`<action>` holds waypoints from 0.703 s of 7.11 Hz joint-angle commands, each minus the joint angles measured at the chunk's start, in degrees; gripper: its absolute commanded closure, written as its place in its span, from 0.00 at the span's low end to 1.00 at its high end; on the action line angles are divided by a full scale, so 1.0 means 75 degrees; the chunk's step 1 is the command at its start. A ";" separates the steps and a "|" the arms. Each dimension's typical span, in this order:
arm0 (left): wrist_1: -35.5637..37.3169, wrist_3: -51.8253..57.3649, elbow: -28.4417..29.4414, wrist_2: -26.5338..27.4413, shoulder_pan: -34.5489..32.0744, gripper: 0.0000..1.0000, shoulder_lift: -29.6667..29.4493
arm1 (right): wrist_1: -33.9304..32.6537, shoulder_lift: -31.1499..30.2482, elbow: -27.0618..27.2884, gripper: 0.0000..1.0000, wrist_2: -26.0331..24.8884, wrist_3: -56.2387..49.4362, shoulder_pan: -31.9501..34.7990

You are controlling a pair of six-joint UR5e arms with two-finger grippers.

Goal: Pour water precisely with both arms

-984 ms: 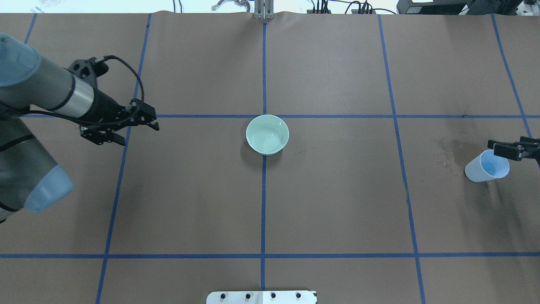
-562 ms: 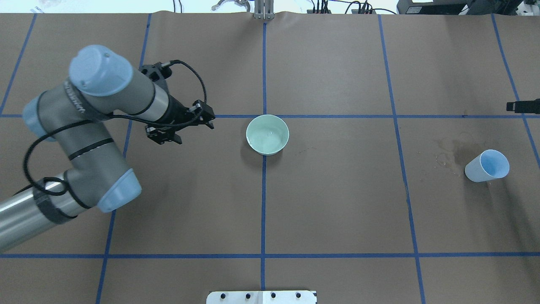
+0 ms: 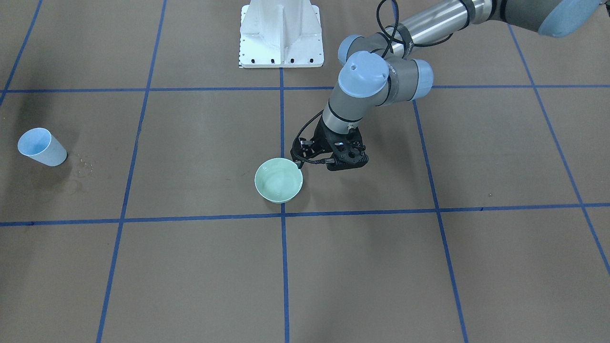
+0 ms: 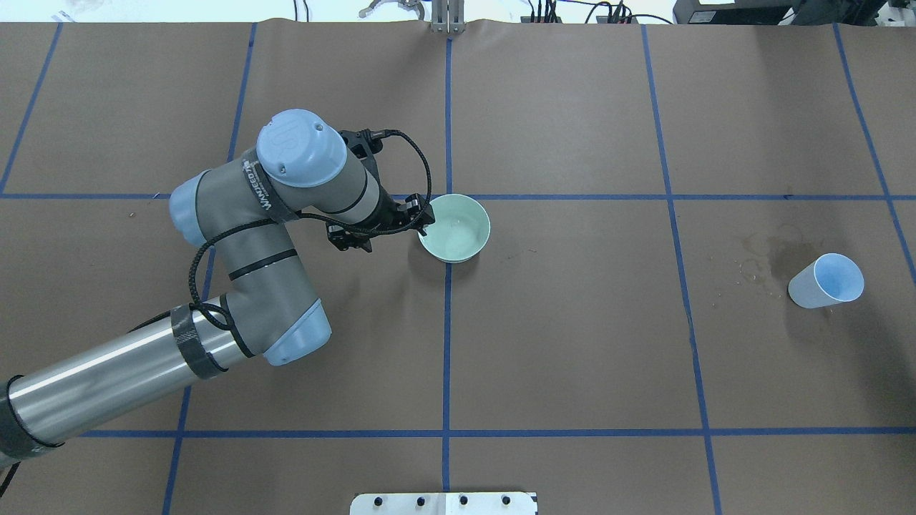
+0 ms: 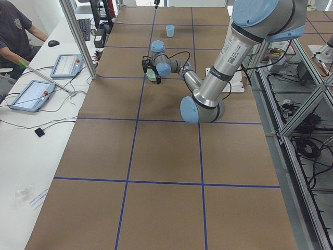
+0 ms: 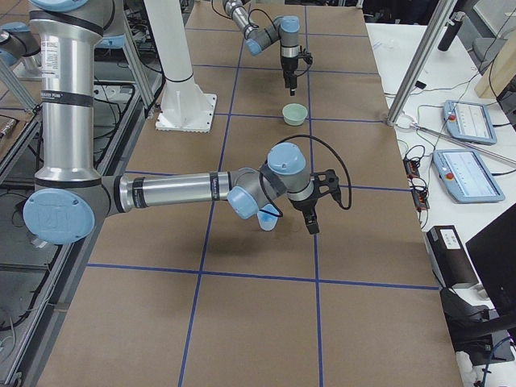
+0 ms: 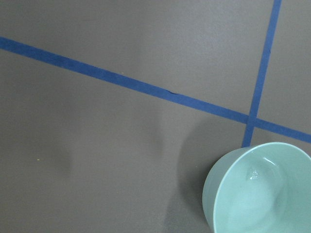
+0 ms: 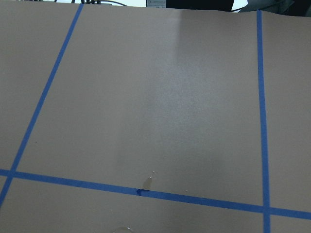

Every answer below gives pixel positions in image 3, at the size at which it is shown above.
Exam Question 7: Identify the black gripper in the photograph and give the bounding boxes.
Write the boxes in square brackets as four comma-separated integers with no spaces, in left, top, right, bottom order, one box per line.
[312,119,363,156]

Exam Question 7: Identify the green ceramic bowl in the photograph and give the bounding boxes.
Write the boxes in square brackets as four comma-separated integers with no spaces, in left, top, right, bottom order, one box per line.
[254,158,304,204]

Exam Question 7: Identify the light blue plastic cup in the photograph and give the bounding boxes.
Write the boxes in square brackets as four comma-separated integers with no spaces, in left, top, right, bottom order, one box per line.
[17,128,68,167]

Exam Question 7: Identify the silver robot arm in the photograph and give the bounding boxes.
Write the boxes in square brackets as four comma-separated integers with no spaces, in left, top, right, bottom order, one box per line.
[290,0,609,171]

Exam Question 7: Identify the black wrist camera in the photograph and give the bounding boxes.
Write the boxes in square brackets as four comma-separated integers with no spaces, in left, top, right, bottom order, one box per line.
[326,141,369,172]

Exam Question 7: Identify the white pedestal column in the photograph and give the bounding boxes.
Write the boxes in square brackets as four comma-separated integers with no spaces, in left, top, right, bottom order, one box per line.
[238,0,325,68]

